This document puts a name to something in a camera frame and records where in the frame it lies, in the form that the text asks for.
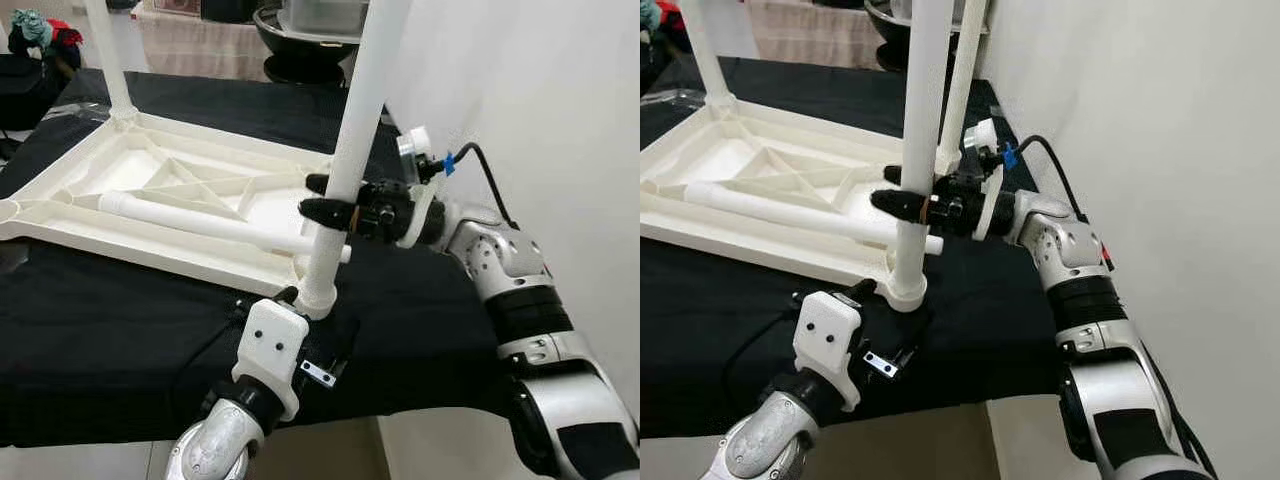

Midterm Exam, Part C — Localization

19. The white plastic children table top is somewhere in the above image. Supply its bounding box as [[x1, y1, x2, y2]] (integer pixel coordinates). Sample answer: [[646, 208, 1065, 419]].
[[640, 95, 931, 313], [0, 110, 347, 321]]

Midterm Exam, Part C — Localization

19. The black round bowl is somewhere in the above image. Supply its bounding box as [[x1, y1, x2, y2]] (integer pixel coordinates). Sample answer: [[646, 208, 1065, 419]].
[[865, 0, 926, 71], [253, 5, 363, 87]]

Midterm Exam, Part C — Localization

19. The black tablecloth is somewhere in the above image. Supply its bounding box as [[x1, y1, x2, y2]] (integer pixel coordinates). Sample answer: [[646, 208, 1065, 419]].
[[640, 55, 1076, 441], [0, 70, 521, 449]]

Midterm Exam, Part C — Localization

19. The beige striped cloth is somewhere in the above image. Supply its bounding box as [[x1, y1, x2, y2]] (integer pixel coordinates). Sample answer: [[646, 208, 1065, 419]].
[[745, 0, 887, 69], [135, 5, 273, 83]]

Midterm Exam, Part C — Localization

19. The clear plastic container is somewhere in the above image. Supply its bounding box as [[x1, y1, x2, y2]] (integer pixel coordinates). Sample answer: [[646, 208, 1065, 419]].
[[280, 0, 373, 41]]

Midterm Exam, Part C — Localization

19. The clear plastic bag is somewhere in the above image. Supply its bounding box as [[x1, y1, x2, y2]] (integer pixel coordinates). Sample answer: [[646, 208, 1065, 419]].
[[640, 88, 707, 110], [50, 100, 113, 122]]

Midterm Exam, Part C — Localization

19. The black case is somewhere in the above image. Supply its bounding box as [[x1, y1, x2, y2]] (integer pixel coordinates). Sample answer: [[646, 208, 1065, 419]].
[[0, 55, 73, 133], [640, 40, 673, 97]]

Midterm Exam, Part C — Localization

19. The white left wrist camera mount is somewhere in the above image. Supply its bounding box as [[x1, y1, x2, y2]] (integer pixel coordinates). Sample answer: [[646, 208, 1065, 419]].
[[793, 291, 863, 411], [232, 300, 311, 421]]

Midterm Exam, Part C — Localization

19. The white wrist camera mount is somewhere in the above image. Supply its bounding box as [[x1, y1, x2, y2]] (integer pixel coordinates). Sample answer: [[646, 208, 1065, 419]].
[[232, 300, 311, 421], [965, 118, 1011, 239], [793, 291, 863, 411], [397, 125, 446, 249]]

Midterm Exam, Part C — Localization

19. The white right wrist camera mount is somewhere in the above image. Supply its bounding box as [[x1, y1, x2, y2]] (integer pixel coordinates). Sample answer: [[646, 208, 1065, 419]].
[[397, 125, 446, 249], [965, 118, 1011, 239]]

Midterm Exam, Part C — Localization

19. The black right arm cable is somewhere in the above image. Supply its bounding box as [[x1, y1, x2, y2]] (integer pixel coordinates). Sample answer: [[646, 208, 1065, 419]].
[[435, 143, 517, 229], [1005, 135, 1091, 223]]

